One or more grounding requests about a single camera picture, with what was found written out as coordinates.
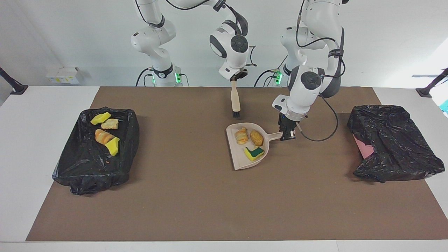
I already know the pink bin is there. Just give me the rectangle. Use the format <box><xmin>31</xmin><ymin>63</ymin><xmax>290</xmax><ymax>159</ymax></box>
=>
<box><xmin>353</xmin><ymin>135</ymin><xmax>375</xmax><ymax>160</ymax></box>

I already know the beige plastic dustpan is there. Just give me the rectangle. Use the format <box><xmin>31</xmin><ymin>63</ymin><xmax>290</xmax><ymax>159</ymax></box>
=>
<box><xmin>226</xmin><ymin>122</ymin><xmax>284</xmax><ymax>171</ymax></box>

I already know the black base cable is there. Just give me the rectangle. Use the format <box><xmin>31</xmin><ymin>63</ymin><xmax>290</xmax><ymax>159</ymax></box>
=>
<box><xmin>254</xmin><ymin>68</ymin><xmax>282</xmax><ymax>87</ymax></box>
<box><xmin>136</xmin><ymin>68</ymin><xmax>154</xmax><ymax>87</ymax></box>

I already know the beige hand brush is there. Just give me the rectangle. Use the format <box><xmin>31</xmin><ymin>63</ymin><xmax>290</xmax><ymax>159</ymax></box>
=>
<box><xmin>230</xmin><ymin>78</ymin><xmax>242</xmax><ymax>118</ymax></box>

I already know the notched green yellow sponge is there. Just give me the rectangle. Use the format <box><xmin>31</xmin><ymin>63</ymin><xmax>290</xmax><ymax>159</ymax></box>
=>
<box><xmin>244</xmin><ymin>146</ymin><xmax>265</xmax><ymax>162</ymax></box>

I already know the yellow sponge chunk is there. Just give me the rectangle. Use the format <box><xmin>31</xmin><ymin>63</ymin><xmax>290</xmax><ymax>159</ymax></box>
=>
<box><xmin>105</xmin><ymin>137</ymin><xmax>120</xmax><ymax>156</ymax></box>

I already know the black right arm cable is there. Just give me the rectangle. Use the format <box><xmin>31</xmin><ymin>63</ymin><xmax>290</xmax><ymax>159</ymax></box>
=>
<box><xmin>135</xmin><ymin>0</ymin><xmax>258</xmax><ymax>68</ymax></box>

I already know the black plastic trash bag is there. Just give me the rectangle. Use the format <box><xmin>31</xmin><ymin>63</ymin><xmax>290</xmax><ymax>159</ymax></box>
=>
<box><xmin>52</xmin><ymin>107</ymin><xmax>140</xmax><ymax>196</ymax></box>
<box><xmin>347</xmin><ymin>104</ymin><xmax>446</xmax><ymax>183</ymax></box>

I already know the white cardboard box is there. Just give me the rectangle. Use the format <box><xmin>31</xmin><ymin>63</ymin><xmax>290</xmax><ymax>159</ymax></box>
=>
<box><xmin>46</xmin><ymin>66</ymin><xmax>83</xmax><ymax>84</ymax></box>

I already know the brown fried nugget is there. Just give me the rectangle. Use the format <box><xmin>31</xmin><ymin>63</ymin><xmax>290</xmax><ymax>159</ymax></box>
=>
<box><xmin>249</xmin><ymin>130</ymin><xmax>264</xmax><ymax>147</ymax></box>

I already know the striped orange croissant piece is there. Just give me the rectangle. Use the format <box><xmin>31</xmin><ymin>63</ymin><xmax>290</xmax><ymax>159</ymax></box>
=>
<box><xmin>95</xmin><ymin>129</ymin><xmax>115</xmax><ymax>145</ymax></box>
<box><xmin>235</xmin><ymin>127</ymin><xmax>249</xmax><ymax>145</ymax></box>

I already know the small green yellow sponge piece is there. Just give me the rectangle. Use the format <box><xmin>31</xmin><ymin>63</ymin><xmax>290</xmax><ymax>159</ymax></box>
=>
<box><xmin>90</xmin><ymin>112</ymin><xmax>111</xmax><ymax>125</ymax></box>

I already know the black camera stand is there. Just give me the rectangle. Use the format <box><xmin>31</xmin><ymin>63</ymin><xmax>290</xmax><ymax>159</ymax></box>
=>
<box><xmin>416</xmin><ymin>68</ymin><xmax>448</xmax><ymax>98</ymax></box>
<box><xmin>0</xmin><ymin>67</ymin><xmax>28</xmax><ymax>95</ymax></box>

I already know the brown table mat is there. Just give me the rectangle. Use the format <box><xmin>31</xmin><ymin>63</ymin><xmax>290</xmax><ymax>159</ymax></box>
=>
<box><xmin>26</xmin><ymin>86</ymin><xmax>448</xmax><ymax>242</ymax></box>

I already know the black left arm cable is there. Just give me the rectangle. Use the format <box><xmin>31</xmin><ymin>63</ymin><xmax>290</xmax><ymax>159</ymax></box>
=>
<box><xmin>295</xmin><ymin>0</ymin><xmax>347</xmax><ymax>142</ymax></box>

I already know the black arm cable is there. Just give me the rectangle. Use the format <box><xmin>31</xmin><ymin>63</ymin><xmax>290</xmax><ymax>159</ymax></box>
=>
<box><xmin>135</xmin><ymin>0</ymin><xmax>258</xmax><ymax>68</ymax></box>
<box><xmin>295</xmin><ymin>0</ymin><xmax>347</xmax><ymax>142</ymax></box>

